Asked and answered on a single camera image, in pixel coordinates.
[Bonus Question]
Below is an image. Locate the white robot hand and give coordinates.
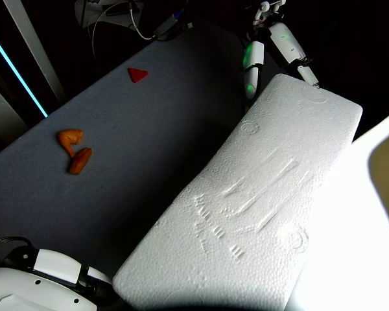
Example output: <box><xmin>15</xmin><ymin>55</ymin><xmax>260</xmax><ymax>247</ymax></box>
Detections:
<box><xmin>0</xmin><ymin>245</ymin><xmax>118</xmax><ymax>311</ymax></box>
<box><xmin>242</xmin><ymin>23</ymin><xmax>324</xmax><ymax>100</ymax></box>

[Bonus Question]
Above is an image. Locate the white styrofoam lid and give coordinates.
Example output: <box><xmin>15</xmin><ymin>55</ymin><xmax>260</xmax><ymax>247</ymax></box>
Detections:
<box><xmin>112</xmin><ymin>73</ymin><xmax>364</xmax><ymax>311</ymax></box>

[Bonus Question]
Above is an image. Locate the brown toy chicken drumstick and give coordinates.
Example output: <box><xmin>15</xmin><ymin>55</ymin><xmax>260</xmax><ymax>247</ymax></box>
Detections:
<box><xmin>67</xmin><ymin>147</ymin><xmax>93</xmax><ymax>176</ymax></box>

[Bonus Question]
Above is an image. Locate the red triangle block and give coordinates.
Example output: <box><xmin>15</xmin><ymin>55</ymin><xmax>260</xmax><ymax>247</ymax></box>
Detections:
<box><xmin>127</xmin><ymin>67</ymin><xmax>149</xmax><ymax>84</ymax></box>

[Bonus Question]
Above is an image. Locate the orange toy chicken wing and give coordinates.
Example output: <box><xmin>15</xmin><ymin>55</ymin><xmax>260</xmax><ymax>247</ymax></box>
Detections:
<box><xmin>56</xmin><ymin>128</ymin><xmax>85</xmax><ymax>159</ymax></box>

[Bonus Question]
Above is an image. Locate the grey table cloth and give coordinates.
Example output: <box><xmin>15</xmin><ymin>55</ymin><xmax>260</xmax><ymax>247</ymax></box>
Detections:
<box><xmin>0</xmin><ymin>19</ymin><xmax>312</xmax><ymax>311</ymax></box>

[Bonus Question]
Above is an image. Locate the white side panel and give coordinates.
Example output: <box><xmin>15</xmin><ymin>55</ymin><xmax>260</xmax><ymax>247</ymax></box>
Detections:
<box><xmin>0</xmin><ymin>79</ymin><xmax>29</xmax><ymax>137</ymax></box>

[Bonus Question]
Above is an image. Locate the large white rounded shell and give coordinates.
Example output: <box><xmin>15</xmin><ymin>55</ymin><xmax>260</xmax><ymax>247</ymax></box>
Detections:
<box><xmin>288</xmin><ymin>106</ymin><xmax>389</xmax><ymax>311</ymax></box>

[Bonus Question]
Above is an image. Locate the pale grey background object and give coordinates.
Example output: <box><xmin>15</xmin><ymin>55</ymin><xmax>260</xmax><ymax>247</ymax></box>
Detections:
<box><xmin>74</xmin><ymin>0</ymin><xmax>130</xmax><ymax>30</ymax></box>

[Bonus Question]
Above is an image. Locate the cyan light strip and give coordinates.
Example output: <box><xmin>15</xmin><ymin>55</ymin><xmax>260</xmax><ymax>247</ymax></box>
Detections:
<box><xmin>0</xmin><ymin>25</ymin><xmax>49</xmax><ymax>118</ymax></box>

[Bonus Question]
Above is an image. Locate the thick white cable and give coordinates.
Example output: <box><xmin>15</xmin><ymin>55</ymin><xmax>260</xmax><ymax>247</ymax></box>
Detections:
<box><xmin>129</xmin><ymin>0</ymin><xmax>155</xmax><ymax>41</ymax></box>

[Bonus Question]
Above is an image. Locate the thin white cable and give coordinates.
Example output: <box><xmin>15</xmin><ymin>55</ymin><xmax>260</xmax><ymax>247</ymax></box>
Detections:
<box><xmin>86</xmin><ymin>3</ymin><xmax>127</xmax><ymax>59</ymax></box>

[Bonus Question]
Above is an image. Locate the white frame post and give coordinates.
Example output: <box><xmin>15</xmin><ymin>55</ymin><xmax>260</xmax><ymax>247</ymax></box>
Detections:
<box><xmin>3</xmin><ymin>0</ymin><xmax>65</xmax><ymax>101</ymax></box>

